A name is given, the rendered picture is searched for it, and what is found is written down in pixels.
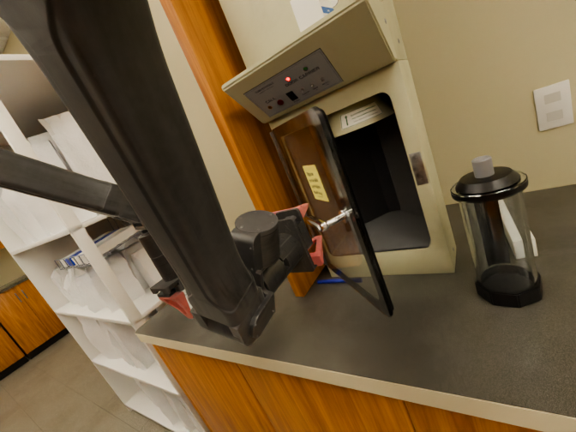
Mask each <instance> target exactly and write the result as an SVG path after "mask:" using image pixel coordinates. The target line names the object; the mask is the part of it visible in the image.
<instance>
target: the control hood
mask: <svg viewBox="0 0 576 432"><path fill-rule="evenodd" d="M319 48H321V50H322V51H323V52H324V54H325V55H326V57H327V58H328V60H329V61H330V63H331V64H332V66H334V68H335V69H336V71H337V72H338V74H339V75H340V77H341V78H342V80H343V81H342V82H340V83H339V84H337V85H335V86H333V87H330V88H328V89H327V90H325V91H323V92H321V93H318V94H316V95H315V96H313V97H311V98H309V99H306V100H304V101H302V102H300V103H298V104H296V105H294V106H292V107H290V108H288V109H286V110H284V111H282V112H280V113H278V114H276V115H274V116H272V117H269V116H268V115H267V114H266V113H265V112H264V111H262V110H261V109H260V108H259V107H258V106H256V105H255V104H254V103H253V102H252V101H251V100H249V99H248V98H247V97H246V96H245V95H243V94H244V93H246V92H248V91H249V90H250V89H252V88H254V87H256V86H258V85H259V84H261V83H262V82H264V81H266V80H267V79H269V78H271V77H272V76H274V75H276V74H278V73H279V72H280V71H282V70H284V69H286V68H288V67H289V66H291V65H292V64H294V63H296V62H297V61H299V60H301V59H302V58H304V57H306V56H308V55H309V54H310V53H312V52H314V51H316V50H318V49H319ZM396 59H397V55H396V51H395V49H394V45H393V39H392V36H391V33H390V29H389V26H388V23H387V17H386V13H385V10H384V7H383V3H382V2H381V1H379V0H349V1H347V2H346V3H344V4H342V5H341V6H339V7H338V8H336V9H335V10H334V11H332V12H331V13H329V14H328V15H326V16H324V17H323V18H321V19H320V20H318V21H317V22H316V23H314V24H313V25H311V26H310V27H308V28H306V29H305V30H303V31H302V32H300V33H299V34H298V35H296V36H295V37H294V38H292V39H290V40H289V41H287V42H286V43H284V44H283V45H282V46H280V47H279V48H277V49H276V50H274V51H272V52H271V53H269V54H268V55H266V56H265V57H264V58H262V59H261V60H259V61H258V62H256V63H254V64H253V65H251V66H250V67H248V68H247V69H246V70H244V71H243V72H241V73H240V74H238V75H237V76H235V77H234V78H232V79H231V80H229V81H228V82H226V83H225V84H224V85H222V87H221V88H222V90H223V91H224V92H225V93H227V94H228V95H229V96H230V97H232V98H233V99H234V100H236V102H238V104H240V105H241V106H242V107H243V108H244V109H246V110H247V111H248V112H250V113H251V114H252V115H253V116H254V117H256V118H257V119H258V120H259V121H261V122H262V123H268V122H270V121H272V120H274V119H276V118H278V117H281V116H283V115H284V114H286V113H288V112H290V111H294V110H296V109H297V108H299V107H301V106H303V105H306V104H308V103H309V102H311V101H314V100H316V99H318V98H320V97H322V96H324V95H326V94H328V93H330V92H333V91H335V90H337V89H339V88H341V87H343V86H345V85H347V84H349V83H351V82H353V81H356V80H358V79H360V78H362V77H364V76H366V75H368V74H370V73H372V72H375V71H376V70H378V69H381V68H383V67H385V66H387V65H388V64H390V63H394V62H396Z"/></svg>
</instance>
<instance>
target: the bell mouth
mask: <svg viewBox="0 0 576 432"><path fill-rule="evenodd" d="M392 114H394V109H393V108H392V106H390V104H388V102H386V100H384V98H383V97H382V96H381V95H380V94H379V93H378V94H375V95H373V96H371V97H368V98H366V99H363V100H361V101H359V102H356V103H355V104H353V105H349V106H347V107H345V108H343V109H341V110H338V111H336V112H333V113H331V114H329V115H327V119H328V122H329V124H330V127H331V129H332V132H333V136H334V138H335V137H339V136H341V135H345V134H348V133H350V132H352V131H355V130H357V129H361V128H363V127H365V126H368V125H370V124H372V123H375V122H378V121H380V120H382V119H383V118H385V117H388V116H390V115H392Z"/></svg>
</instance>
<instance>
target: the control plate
mask: <svg viewBox="0 0 576 432"><path fill-rule="evenodd" d="M303 67H308V68H309V70H308V71H303ZM286 77H290V78H291V80H290V81H286V80H285V78H286ZM322 77H324V78H325V80H324V81H321V78H322ZM342 81H343V80H342V78H341V77H340V75H339V74H338V72H337V71H336V69H335V68H334V66H332V64H331V63H330V61H329V60H328V58H327V57H326V55H325V54H324V52H323V51H322V50H321V48H319V49H318V50H316V51H314V52H312V53H310V54H309V55H308V56H306V57H304V58H302V59H301V60H299V61H297V62H296V63H294V64H292V65H291V66H289V67H288V68H286V69H284V70H282V71H280V72H279V73H278V74H276V75H274V76H272V77H271V78H269V79H267V80H266V81H264V82H262V83H261V84H259V85H258V86H256V87H254V88H252V89H250V90H249V91H248V92H246V93H244V94H243V95H245V96H246V97H247V98H248V99H249V100H251V101H252V102H253V103H254V104H255V105H256V106H258V107H259V108H260V109H261V110H262V111H264V112H265V113H266V114H267V115H268V116H269V117H272V116H274V115H276V114H278V113H280V112H282V111H284V110H286V109H288V108H290V107H292V106H294V105H296V104H298V103H300V102H302V101H304V100H306V99H309V98H311V97H313V96H315V95H316V94H318V93H321V92H323V91H325V90H327V89H328V88H330V87H333V86H335V85H337V84H339V83H340V82H342ZM310 83H314V84H315V85H314V86H313V87H312V86H310ZM301 88H304V89H305V90H304V92H301V90H300V89H301ZM290 91H292V92H294V94H296V96H298V99H295V100H293V101H292V100H291V99H290V98H289V97H288V96H287V95H286V93H288V92H290ZM279 99H281V100H283V101H284V104H282V105H278V103H277V101H278V100H279ZM268 106H272V109H268V108H267V107H268Z"/></svg>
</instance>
